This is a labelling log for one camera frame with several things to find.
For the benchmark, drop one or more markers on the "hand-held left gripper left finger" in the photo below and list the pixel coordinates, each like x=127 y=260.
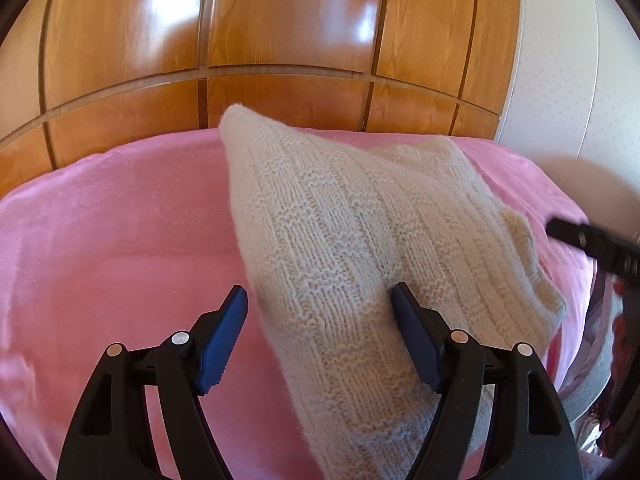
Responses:
x=220 y=347

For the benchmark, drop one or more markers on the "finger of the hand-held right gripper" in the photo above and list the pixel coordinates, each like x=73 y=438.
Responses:
x=595 y=242

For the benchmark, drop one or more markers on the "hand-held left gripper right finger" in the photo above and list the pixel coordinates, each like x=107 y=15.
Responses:
x=417 y=345

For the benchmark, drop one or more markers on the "cream knit sweater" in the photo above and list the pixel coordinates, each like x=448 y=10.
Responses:
x=325 y=220

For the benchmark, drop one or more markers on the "pink blanket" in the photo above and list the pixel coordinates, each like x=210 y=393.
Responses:
x=125 y=240

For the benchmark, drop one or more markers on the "wooden headboard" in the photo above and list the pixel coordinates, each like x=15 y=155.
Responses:
x=125 y=35

